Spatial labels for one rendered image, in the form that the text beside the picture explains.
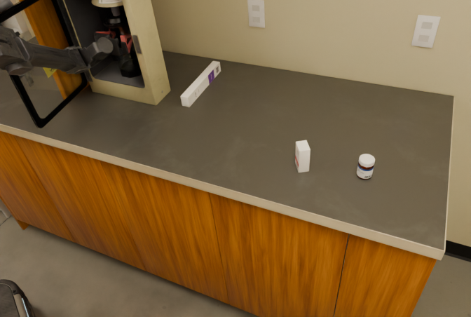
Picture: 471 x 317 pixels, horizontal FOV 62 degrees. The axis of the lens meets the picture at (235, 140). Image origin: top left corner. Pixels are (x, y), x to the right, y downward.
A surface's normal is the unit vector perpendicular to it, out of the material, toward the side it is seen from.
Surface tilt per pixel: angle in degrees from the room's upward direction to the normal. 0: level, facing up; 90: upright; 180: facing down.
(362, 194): 0
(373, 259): 90
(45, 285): 0
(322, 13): 90
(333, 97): 0
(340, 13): 90
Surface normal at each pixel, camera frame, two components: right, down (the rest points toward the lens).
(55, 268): -0.07, -0.75
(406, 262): -0.41, 0.62
